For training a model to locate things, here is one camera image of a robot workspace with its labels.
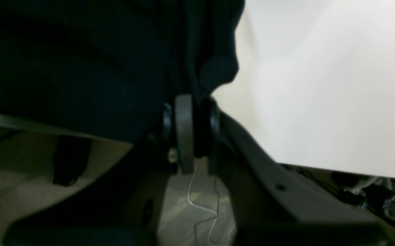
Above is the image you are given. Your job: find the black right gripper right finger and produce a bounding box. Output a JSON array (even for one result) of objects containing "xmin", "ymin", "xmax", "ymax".
[{"xmin": 208, "ymin": 99, "xmax": 389, "ymax": 246}]

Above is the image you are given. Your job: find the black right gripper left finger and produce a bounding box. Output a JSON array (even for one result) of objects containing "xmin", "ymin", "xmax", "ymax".
[{"xmin": 3, "ymin": 95, "xmax": 194, "ymax": 246}]

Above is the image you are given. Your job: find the black T-shirt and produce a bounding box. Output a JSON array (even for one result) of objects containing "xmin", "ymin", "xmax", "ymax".
[{"xmin": 0, "ymin": 0, "xmax": 245, "ymax": 142}]

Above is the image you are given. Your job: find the white cable on floor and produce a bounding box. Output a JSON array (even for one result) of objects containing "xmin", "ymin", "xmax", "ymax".
[{"xmin": 187, "ymin": 164, "xmax": 237, "ymax": 246}]

